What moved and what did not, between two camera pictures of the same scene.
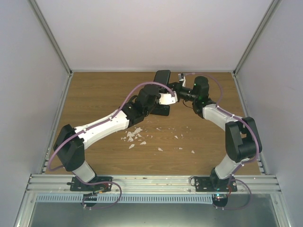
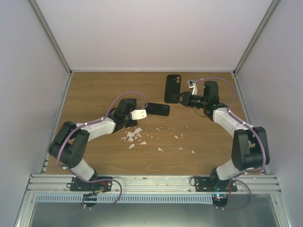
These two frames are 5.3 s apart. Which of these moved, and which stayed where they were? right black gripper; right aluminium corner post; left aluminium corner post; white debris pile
Moved: right black gripper
Stayed: left aluminium corner post; right aluminium corner post; white debris pile
